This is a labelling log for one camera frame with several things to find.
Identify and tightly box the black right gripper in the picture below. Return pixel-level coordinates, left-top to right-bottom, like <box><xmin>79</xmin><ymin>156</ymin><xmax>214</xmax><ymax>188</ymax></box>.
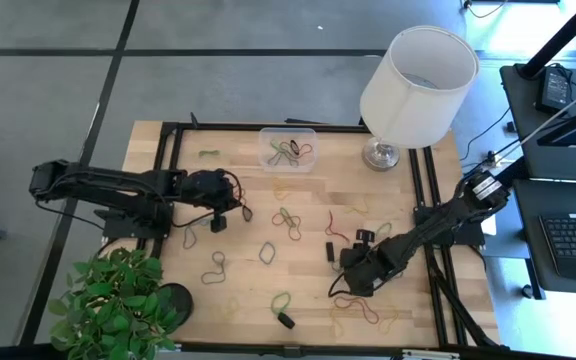
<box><xmin>341</xmin><ymin>228</ymin><xmax>409</xmax><ymax>297</ymax></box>

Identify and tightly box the black power adapter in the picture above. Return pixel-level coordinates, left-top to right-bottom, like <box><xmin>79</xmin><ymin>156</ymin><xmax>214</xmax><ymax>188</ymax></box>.
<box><xmin>535</xmin><ymin>67</ymin><xmax>575</xmax><ymax>115</ymax></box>

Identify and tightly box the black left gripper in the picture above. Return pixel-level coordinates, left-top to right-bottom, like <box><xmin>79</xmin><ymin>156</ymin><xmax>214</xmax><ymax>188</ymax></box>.
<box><xmin>181</xmin><ymin>168</ymin><xmax>242</xmax><ymax>233</ymax></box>

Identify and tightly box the green artificial plant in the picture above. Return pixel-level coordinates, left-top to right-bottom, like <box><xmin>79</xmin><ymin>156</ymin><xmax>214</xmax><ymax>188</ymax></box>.
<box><xmin>47</xmin><ymin>247</ymin><xmax>185</xmax><ymax>360</ymax></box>

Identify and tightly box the white shade table lamp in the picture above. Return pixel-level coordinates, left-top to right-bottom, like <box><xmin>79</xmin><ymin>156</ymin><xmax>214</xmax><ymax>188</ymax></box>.
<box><xmin>359</xmin><ymin>24</ymin><xmax>481</xmax><ymax>173</ymax></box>

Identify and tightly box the black diagonal pole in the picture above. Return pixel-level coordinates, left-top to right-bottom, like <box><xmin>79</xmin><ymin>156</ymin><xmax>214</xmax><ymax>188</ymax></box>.
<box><xmin>517</xmin><ymin>0</ymin><xmax>576</xmax><ymax>80</ymax></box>

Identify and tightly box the clear plastic bin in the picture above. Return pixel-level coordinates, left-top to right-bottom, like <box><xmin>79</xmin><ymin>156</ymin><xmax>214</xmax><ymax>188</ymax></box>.
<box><xmin>258</xmin><ymin>126</ymin><xmax>319</xmax><ymax>174</ymax></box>

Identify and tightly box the black side desk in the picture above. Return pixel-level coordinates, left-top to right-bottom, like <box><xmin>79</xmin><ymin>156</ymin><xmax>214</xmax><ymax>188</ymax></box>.
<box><xmin>499</xmin><ymin>63</ymin><xmax>576</xmax><ymax>297</ymax></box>

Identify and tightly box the yellow rubber band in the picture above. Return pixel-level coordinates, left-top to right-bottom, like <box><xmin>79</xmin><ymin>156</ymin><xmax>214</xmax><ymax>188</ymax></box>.
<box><xmin>343</xmin><ymin>199</ymin><xmax>370</xmax><ymax>217</ymax></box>
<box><xmin>328</xmin><ymin>305</ymin><xmax>350</xmax><ymax>338</ymax></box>
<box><xmin>376</xmin><ymin>308</ymin><xmax>401</xmax><ymax>335</ymax></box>
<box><xmin>272</xmin><ymin>177</ymin><xmax>294</xmax><ymax>201</ymax></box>
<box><xmin>221</xmin><ymin>296</ymin><xmax>243</xmax><ymax>317</ymax></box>

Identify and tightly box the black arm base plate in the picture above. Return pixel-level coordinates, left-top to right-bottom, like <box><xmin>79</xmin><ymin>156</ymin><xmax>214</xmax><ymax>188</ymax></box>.
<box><xmin>101</xmin><ymin>201</ymin><xmax>173</xmax><ymax>240</ymax></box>
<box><xmin>414</xmin><ymin>206</ymin><xmax>484</xmax><ymax>247</ymax></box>

